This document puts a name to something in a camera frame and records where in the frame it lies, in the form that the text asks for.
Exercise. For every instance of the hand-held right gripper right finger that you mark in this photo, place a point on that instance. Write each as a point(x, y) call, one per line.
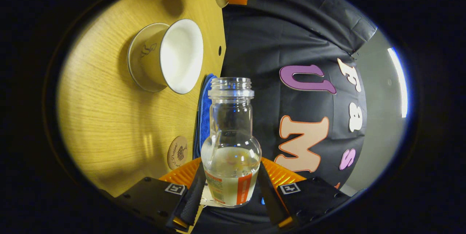
point(271, 201)

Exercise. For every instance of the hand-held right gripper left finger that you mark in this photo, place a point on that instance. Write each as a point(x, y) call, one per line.
point(194, 197)

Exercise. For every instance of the clear glass water bottle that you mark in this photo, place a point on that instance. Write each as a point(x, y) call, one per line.
point(231, 175)

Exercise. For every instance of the round cork coaster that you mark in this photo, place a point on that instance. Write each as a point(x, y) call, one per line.
point(177, 153)

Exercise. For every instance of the cream porcelain teacup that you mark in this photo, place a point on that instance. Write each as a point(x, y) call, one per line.
point(182, 55)

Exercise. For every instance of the black backdrop cloth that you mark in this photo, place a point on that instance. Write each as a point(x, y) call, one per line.
point(262, 44)

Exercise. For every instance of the blue folded towel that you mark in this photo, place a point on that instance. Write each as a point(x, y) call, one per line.
point(204, 117)

